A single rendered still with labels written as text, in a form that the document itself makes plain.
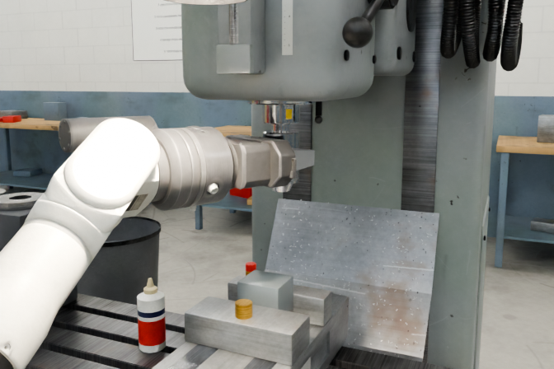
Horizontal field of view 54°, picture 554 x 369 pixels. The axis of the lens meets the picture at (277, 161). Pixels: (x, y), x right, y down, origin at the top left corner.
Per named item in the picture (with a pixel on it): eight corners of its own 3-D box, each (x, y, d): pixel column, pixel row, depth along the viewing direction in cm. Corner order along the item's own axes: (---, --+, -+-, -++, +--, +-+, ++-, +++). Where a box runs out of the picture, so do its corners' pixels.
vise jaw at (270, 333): (292, 366, 63) (292, 334, 62) (184, 341, 69) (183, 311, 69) (310, 344, 68) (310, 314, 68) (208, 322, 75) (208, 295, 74)
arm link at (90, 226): (172, 140, 53) (105, 237, 43) (142, 189, 59) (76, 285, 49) (115, 103, 52) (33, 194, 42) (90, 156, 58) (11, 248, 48)
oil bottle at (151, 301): (155, 356, 79) (152, 284, 78) (133, 350, 81) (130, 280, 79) (171, 343, 83) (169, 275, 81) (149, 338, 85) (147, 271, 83)
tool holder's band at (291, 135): (306, 139, 68) (306, 132, 68) (271, 141, 66) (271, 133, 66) (290, 136, 72) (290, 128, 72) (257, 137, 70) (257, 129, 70)
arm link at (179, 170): (213, 178, 55) (107, 191, 47) (173, 229, 62) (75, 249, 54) (173, 92, 59) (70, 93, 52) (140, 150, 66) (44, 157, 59)
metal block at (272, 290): (278, 333, 70) (278, 288, 69) (237, 324, 73) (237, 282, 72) (293, 316, 75) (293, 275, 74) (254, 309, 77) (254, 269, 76)
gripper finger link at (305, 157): (310, 169, 70) (274, 174, 66) (310, 144, 69) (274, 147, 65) (319, 170, 69) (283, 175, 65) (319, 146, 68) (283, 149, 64)
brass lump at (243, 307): (247, 320, 66) (247, 306, 66) (232, 317, 67) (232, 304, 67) (255, 314, 68) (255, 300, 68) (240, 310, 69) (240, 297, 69)
